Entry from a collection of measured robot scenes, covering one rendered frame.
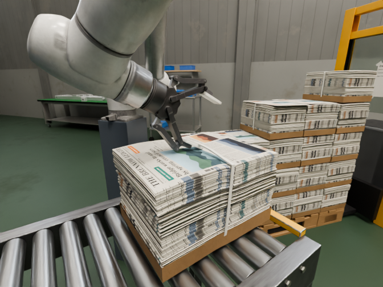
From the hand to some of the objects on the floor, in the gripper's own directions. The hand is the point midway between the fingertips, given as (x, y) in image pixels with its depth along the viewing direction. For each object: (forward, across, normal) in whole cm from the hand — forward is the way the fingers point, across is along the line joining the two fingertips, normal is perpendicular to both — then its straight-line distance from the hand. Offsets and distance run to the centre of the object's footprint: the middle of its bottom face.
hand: (206, 123), depth 59 cm
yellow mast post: (+237, +2, -49) cm, 242 cm away
